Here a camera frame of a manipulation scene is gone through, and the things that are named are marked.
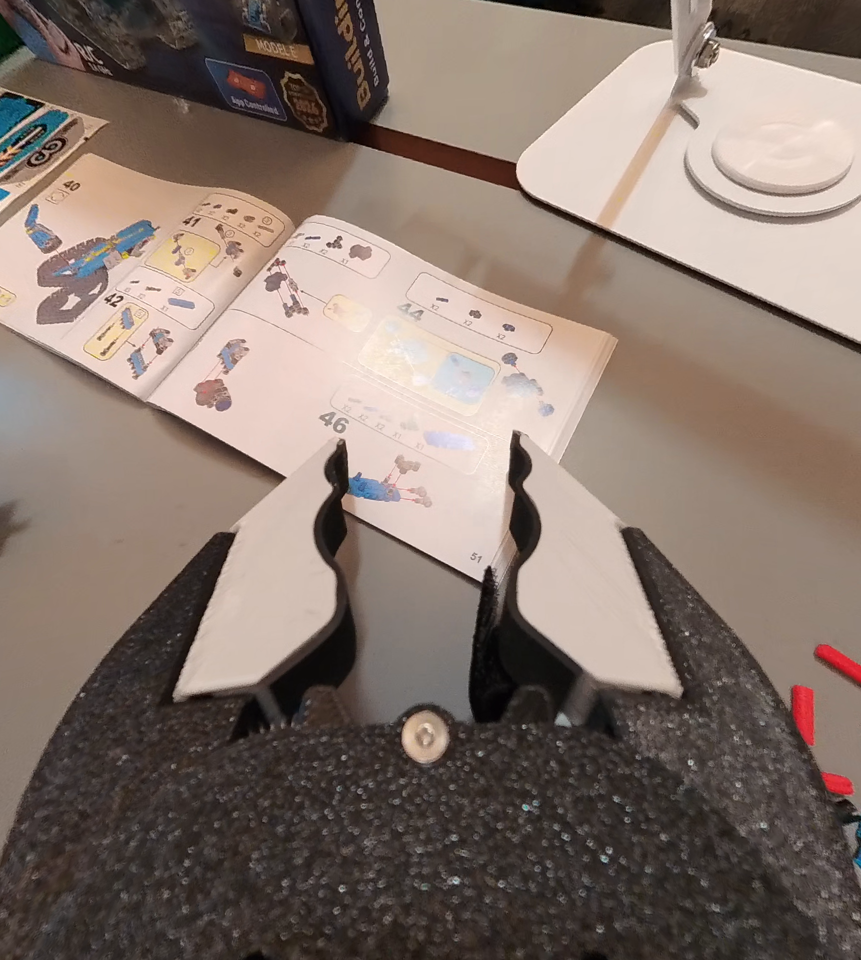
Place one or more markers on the grey desk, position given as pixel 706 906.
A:
pixel 700 465

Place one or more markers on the white book stand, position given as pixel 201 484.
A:
pixel 738 187

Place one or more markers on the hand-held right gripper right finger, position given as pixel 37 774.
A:
pixel 588 600

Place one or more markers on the blue sticker sheet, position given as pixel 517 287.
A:
pixel 3 157

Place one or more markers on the instruction booklet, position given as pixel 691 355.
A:
pixel 265 300

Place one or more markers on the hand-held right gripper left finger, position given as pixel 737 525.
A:
pixel 265 600

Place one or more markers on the dark blue toy box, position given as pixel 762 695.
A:
pixel 213 60

